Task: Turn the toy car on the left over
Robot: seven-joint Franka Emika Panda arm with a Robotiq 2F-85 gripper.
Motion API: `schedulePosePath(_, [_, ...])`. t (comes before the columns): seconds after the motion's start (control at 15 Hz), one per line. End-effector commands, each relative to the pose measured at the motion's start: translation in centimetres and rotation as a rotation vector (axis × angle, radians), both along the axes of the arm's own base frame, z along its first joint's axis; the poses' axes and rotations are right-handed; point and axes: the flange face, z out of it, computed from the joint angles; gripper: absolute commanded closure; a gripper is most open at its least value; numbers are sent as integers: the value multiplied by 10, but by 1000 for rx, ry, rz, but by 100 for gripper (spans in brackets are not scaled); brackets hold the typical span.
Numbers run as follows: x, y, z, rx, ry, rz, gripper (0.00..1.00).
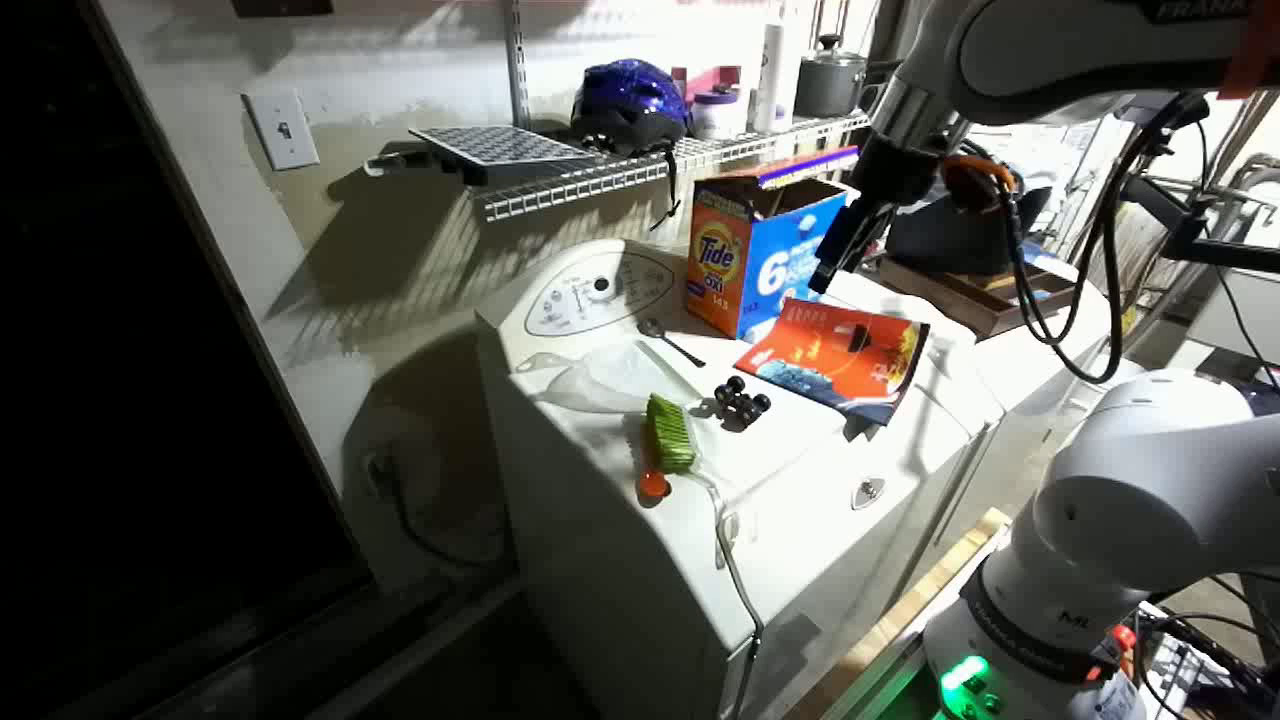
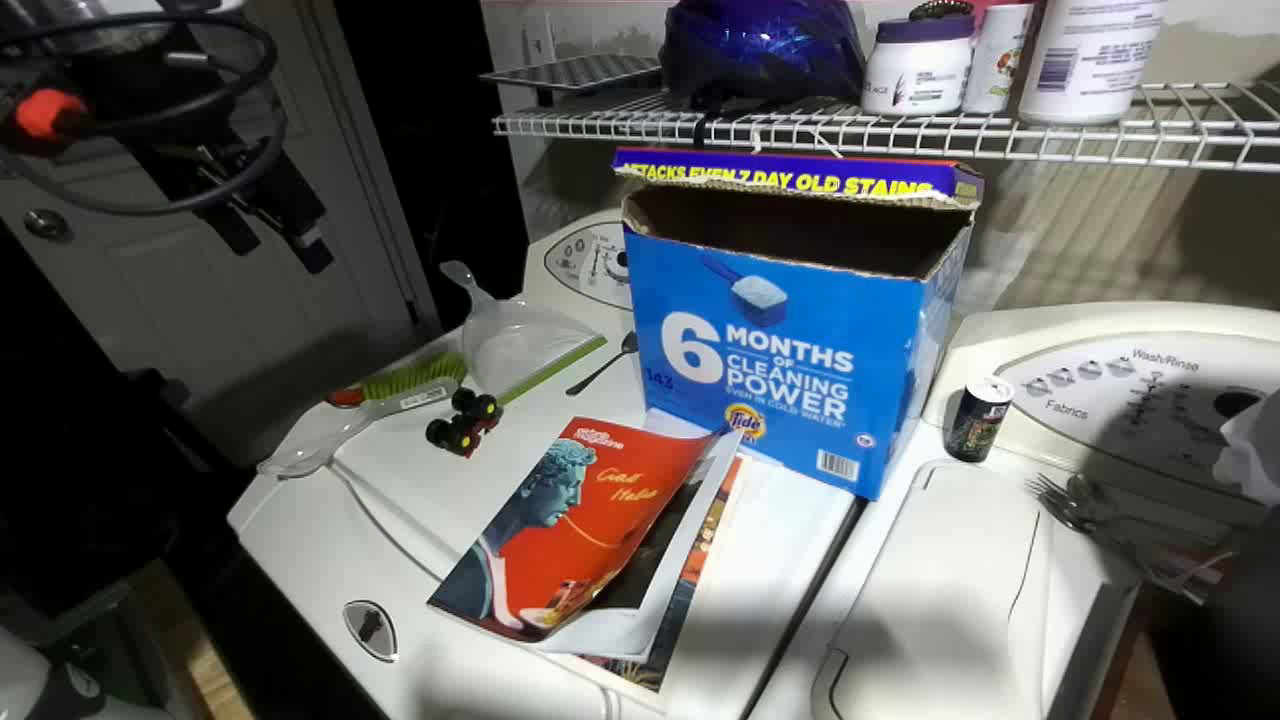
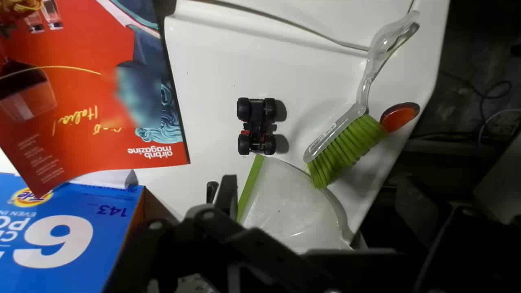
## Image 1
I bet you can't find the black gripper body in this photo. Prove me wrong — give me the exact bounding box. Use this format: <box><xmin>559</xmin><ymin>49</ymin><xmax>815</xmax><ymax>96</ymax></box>
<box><xmin>851</xmin><ymin>136</ymin><xmax>941</xmax><ymax>217</ymax></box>

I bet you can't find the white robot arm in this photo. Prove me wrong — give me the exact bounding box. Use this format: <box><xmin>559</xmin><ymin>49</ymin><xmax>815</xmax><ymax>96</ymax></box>
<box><xmin>815</xmin><ymin>0</ymin><xmax>1280</xmax><ymax>679</ymax></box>

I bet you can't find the orange blue detergent box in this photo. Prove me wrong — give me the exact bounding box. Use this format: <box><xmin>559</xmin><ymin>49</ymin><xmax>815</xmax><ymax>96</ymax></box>
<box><xmin>684</xmin><ymin>178</ymin><xmax>849</xmax><ymax>342</ymax></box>

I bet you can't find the dark bag on dryer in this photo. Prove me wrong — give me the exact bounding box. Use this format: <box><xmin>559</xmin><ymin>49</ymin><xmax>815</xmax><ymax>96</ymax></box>
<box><xmin>889</xmin><ymin>155</ymin><xmax>1052</xmax><ymax>275</ymax></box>

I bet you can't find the grey metal pot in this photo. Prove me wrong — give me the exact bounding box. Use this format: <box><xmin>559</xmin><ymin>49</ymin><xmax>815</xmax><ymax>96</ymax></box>
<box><xmin>794</xmin><ymin>37</ymin><xmax>864</xmax><ymax>120</ymax></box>

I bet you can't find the orange red flat package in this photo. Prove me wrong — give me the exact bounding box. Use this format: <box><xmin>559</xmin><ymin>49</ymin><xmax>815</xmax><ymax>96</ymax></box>
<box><xmin>737</xmin><ymin>299</ymin><xmax>928</xmax><ymax>425</ymax></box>

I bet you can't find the brown tray on dryer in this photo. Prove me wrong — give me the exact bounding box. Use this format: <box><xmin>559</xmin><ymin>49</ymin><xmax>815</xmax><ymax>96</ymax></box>
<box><xmin>872</xmin><ymin>260</ymin><xmax>1024</xmax><ymax>342</ymax></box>

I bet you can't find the black pen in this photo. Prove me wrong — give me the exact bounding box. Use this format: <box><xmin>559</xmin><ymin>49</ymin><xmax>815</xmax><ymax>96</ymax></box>
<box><xmin>636</xmin><ymin>321</ymin><xmax>708</xmax><ymax>367</ymax></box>

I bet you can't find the blue bicycle helmet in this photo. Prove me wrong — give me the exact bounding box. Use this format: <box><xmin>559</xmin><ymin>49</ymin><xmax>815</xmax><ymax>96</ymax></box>
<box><xmin>574</xmin><ymin>58</ymin><xmax>691</xmax><ymax>155</ymax></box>

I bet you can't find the white washing machine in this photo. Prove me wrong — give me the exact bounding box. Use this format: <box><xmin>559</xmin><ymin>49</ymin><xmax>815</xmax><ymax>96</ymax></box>
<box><xmin>475</xmin><ymin>239</ymin><xmax>1001</xmax><ymax>720</ymax></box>

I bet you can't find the green bottle orange cap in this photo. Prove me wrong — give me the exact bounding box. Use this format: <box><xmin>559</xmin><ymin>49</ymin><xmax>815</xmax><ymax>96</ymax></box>
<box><xmin>636</xmin><ymin>395</ymin><xmax>698</xmax><ymax>505</ymax></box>

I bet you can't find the wooden plank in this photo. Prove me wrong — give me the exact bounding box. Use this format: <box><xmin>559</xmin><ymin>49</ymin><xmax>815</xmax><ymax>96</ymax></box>
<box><xmin>786</xmin><ymin>510</ymin><xmax>1007</xmax><ymax>720</ymax></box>

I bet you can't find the dark flat panel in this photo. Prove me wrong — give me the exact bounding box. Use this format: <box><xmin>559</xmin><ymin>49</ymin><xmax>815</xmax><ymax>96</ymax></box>
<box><xmin>413</xmin><ymin>130</ymin><xmax>595</xmax><ymax>185</ymax></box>

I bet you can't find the white wire shelf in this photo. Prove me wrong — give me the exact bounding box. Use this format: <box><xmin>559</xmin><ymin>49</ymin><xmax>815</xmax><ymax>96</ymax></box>
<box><xmin>475</xmin><ymin>113</ymin><xmax>868</xmax><ymax>223</ymax></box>

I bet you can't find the black power cord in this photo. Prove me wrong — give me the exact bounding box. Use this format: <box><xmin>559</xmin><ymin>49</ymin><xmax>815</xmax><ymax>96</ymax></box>
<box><xmin>366</xmin><ymin>453</ymin><xmax>517</xmax><ymax>575</ymax></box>

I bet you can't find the white wall outlet plate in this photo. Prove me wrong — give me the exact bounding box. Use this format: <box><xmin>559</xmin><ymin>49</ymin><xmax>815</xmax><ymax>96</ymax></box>
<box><xmin>244</xmin><ymin>94</ymin><xmax>321</xmax><ymax>172</ymax></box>

